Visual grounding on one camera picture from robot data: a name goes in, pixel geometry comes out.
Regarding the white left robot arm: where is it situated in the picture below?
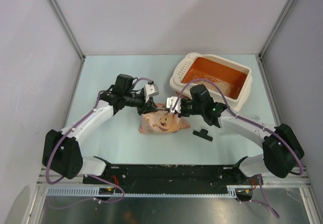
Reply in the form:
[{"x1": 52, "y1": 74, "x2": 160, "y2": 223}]
[{"x1": 42, "y1": 74, "x2": 158, "y2": 185}]

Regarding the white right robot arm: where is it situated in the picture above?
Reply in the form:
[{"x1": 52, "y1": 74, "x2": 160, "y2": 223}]
[{"x1": 167, "y1": 84, "x2": 304, "y2": 184}]

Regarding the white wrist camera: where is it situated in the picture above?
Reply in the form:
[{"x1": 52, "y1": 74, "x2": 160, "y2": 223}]
[
  {"x1": 166, "y1": 96, "x2": 181, "y2": 114},
  {"x1": 143, "y1": 81, "x2": 159, "y2": 102}
]

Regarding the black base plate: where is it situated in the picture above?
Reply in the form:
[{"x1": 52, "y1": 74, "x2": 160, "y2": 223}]
[{"x1": 83, "y1": 163, "x2": 259, "y2": 199}]

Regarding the right aluminium corner post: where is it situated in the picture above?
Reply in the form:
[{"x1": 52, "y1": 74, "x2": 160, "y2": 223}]
[{"x1": 258, "y1": 0, "x2": 297, "y2": 59}]

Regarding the pink cat litter bag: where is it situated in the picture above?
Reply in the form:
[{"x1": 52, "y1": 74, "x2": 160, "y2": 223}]
[{"x1": 139, "y1": 103, "x2": 191, "y2": 134}]

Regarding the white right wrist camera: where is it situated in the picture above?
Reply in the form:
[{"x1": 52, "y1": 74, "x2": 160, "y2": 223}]
[{"x1": 166, "y1": 96, "x2": 181, "y2": 114}]

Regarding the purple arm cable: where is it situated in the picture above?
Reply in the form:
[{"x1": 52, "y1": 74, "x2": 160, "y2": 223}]
[
  {"x1": 45, "y1": 77, "x2": 126, "y2": 211},
  {"x1": 169, "y1": 79, "x2": 305, "y2": 218}
]

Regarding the black bag clip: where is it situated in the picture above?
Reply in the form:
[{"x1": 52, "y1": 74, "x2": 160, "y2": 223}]
[{"x1": 193, "y1": 129, "x2": 213, "y2": 142}]

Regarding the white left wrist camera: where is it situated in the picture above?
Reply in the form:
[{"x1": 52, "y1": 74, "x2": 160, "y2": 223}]
[{"x1": 143, "y1": 81, "x2": 159, "y2": 102}]

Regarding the aluminium frame rail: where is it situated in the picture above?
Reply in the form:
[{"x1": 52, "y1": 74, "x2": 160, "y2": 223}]
[{"x1": 36, "y1": 167, "x2": 310, "y2": 198}]

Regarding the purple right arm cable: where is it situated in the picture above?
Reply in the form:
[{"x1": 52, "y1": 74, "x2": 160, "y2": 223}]
[{"x1": 169, "y1": 79, "x2": 305, "y2": 218}]

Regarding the aluminium corner post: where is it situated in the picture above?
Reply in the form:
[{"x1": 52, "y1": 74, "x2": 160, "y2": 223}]
[
  {"x1": 47, "y1": 0, "x2": 85, "y2": 60},
  {"x1": 258, "y1": 0, "x2": 297, "y2": 59}
]

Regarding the white and orange litter box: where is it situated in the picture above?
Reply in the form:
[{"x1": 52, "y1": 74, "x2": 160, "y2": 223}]
[{"x1": 170, "y1": 52, "x2": 252, "y2": 111}]

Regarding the left aluminium corner post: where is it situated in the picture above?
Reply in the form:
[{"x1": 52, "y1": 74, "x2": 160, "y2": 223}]
[{"x1": 47, "y1": 0, "x2": 85, "y2": 60}]

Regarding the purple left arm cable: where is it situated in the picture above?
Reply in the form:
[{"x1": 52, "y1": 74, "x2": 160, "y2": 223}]
[{"x1": 45, "y1": 77, "x2": 126, "y2": 211}]

